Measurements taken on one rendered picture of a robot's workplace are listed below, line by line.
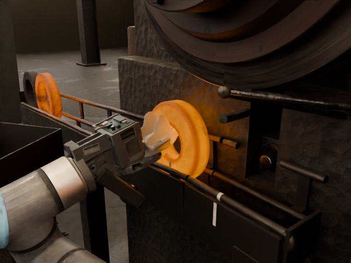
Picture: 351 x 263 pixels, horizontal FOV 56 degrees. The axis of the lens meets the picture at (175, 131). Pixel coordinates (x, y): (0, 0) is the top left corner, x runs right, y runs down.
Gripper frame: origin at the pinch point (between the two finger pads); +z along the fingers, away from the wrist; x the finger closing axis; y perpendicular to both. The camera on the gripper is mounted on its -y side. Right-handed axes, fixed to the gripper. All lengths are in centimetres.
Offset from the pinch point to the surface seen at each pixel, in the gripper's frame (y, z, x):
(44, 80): 2, -2, 69
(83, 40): -80, 235, 627
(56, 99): -4, -3, 64
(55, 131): -0.1, -14.8, 27.1
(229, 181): -6.5, 0.2, -12.6
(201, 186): -3.9, -5.5, -12.2
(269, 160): -3.8, 5.7, -17.0
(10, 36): 0, 34, 276
